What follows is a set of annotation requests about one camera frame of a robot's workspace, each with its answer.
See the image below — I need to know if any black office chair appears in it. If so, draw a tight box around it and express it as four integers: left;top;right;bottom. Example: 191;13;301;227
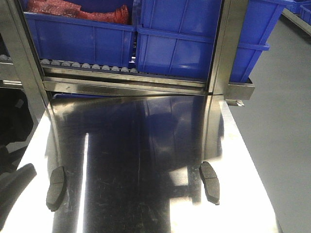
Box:
0;88;34;174

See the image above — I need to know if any right blue plastic crate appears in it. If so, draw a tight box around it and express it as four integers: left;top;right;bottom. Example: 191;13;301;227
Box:
136;0;291;83

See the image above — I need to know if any grey brake pad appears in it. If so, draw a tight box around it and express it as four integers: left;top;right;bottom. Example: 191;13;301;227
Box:
46;166;67;212
199;161;220;205

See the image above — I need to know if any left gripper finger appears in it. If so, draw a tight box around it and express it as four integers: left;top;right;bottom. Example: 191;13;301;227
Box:
0;163;36;218

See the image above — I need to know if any blue plastic crate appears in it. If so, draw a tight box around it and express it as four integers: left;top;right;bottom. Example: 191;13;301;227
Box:
136;0;291;83
15;0;136;67

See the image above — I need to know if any stainless steel roller rack frame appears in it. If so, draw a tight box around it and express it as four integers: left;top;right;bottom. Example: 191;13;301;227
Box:
0;0;255;122

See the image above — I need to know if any left blue plastic crate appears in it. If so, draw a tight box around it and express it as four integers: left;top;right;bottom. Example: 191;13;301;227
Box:
15;0;136;67

